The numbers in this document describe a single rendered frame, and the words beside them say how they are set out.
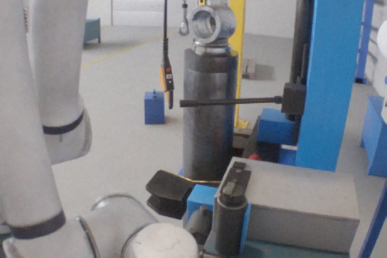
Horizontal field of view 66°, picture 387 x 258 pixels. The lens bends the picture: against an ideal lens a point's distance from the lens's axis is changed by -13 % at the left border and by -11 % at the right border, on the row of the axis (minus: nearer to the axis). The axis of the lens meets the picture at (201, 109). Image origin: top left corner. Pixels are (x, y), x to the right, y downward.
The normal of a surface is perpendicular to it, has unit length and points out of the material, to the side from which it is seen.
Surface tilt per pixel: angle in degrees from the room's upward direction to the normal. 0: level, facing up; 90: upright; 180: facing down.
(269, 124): 90
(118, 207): 0
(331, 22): 90
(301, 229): 90
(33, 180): 72
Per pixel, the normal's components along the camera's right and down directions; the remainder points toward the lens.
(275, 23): -0.29, 0.34
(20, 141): 0.68, -0.02
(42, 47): -0.14, 0.63
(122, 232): -0.48, -0.53
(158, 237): -0.02, -0.90
